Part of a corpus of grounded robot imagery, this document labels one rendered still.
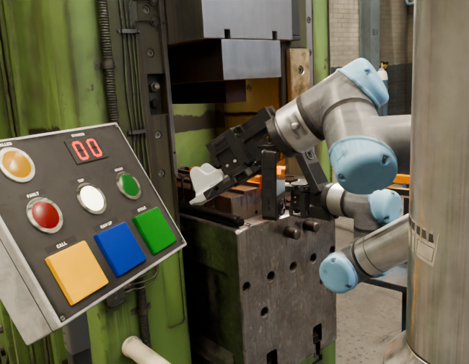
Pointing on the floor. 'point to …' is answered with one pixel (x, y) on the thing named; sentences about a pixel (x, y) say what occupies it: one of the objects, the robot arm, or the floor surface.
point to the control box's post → (78, 341)
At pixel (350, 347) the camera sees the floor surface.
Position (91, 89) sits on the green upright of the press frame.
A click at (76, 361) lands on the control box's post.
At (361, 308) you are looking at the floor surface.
